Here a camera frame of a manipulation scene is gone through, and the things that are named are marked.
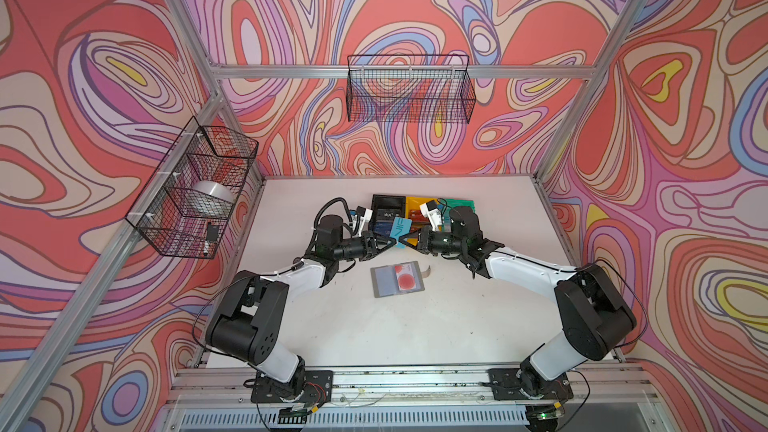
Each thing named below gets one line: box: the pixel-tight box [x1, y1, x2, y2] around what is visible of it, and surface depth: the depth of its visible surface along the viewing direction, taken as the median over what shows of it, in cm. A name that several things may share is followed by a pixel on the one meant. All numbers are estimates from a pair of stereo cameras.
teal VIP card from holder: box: [389, 217, 413, 249], surface depth 84 cm
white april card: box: [394, 262, 417, 291], surface depth 93 cm
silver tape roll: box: [191, 180, 235, 206], surface depth 72 cm
